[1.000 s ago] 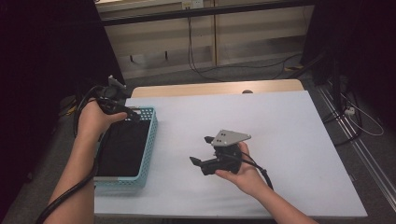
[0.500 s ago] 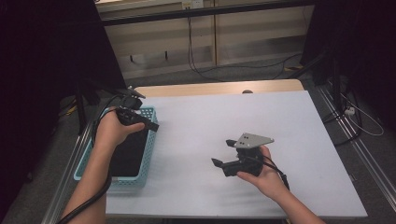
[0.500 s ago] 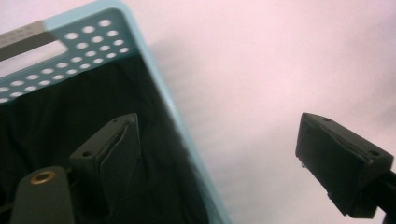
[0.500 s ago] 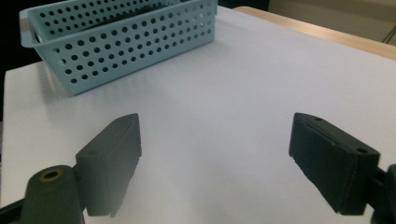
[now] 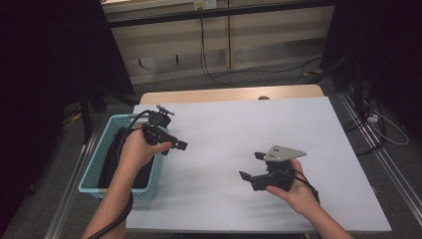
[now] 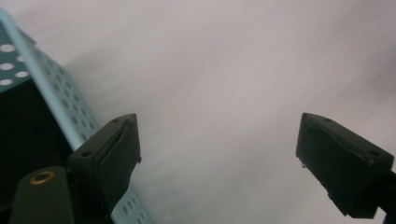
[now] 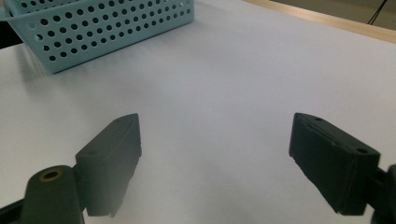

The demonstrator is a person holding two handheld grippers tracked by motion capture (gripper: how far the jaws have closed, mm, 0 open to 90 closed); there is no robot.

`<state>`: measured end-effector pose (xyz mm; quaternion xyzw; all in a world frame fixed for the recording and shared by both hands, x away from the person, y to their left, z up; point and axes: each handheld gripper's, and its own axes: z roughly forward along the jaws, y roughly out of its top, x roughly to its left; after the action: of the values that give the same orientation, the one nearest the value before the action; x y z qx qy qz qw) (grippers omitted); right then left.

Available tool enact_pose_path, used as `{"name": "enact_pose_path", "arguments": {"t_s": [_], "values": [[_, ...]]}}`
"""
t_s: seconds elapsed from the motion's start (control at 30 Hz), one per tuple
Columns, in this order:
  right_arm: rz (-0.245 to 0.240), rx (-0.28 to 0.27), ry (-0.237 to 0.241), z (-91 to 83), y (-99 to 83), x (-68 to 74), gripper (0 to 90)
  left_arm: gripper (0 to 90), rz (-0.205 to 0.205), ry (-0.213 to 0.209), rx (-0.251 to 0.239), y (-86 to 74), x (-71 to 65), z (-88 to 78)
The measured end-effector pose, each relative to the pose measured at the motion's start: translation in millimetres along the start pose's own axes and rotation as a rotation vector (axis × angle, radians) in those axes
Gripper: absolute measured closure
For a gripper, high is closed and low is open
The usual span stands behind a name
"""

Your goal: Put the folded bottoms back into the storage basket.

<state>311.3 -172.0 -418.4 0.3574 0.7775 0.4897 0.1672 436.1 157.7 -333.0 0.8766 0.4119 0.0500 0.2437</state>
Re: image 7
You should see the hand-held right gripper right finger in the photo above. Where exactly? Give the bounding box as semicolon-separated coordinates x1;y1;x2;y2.
288;112;381;217

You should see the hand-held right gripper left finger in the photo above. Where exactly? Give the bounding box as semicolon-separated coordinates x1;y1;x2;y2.
74;112;143;218

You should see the light blue plastic basket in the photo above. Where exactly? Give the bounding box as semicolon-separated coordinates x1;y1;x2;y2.
0;0;195;75

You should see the black hanging cable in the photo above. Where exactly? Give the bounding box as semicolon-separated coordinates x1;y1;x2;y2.
367;0;389;25

